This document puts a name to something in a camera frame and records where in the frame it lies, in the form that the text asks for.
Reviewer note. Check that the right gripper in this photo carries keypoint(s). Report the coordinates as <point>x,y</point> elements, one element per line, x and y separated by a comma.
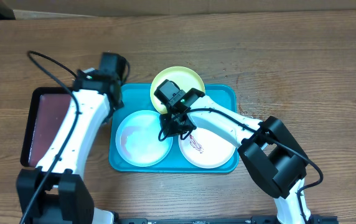
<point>170,131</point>

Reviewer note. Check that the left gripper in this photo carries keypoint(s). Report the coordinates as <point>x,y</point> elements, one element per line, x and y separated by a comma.
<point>119,106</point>

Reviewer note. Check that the light blue plate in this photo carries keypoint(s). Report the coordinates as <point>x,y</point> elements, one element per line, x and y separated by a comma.
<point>138,139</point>

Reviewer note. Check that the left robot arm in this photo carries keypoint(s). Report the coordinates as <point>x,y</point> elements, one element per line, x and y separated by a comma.
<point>54,192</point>

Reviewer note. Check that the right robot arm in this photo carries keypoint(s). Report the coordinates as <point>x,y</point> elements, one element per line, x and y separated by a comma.
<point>271,155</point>

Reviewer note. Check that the black tray with red liquid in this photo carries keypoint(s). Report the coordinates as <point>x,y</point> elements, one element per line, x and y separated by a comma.
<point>48,107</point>

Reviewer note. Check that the pink-white plate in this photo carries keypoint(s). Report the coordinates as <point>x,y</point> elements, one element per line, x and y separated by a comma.
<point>205,149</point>

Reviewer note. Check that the yellow-green plate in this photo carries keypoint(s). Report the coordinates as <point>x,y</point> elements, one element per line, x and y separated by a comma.
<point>184,77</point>

